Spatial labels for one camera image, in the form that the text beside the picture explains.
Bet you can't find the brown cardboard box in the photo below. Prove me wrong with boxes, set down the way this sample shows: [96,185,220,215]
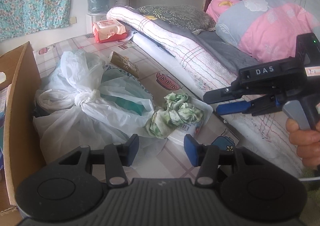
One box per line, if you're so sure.
[1,42,45,225]

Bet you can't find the white tissue pack under scrunchie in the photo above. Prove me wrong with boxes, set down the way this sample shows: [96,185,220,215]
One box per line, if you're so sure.
[168,98,213,146]

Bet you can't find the gold tissue pack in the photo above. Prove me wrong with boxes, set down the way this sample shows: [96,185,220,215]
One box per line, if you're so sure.
[109,51,139,78]

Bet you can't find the pink blue duvet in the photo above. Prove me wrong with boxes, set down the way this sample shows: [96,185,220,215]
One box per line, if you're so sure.
[206,0,319,63]

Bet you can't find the green leaf pattern pillow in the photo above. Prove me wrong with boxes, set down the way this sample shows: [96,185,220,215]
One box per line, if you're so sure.
[138,5,216,35]

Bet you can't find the white plastic shopping bag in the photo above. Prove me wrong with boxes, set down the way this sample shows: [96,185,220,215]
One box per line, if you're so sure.
[33,50,166,163]

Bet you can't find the grey white quilted blanket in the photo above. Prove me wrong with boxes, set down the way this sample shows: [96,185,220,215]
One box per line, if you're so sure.
[107,6,304,176]

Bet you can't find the red pink wet wipes pack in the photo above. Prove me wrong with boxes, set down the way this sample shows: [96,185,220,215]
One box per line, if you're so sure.
[92,19,128,43]

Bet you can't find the green fabric scrunchie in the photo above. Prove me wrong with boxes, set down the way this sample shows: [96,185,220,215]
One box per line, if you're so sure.
[145,93,204,139]

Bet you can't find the person's right hand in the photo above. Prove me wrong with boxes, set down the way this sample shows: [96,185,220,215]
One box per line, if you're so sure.
[286,118,320,169]

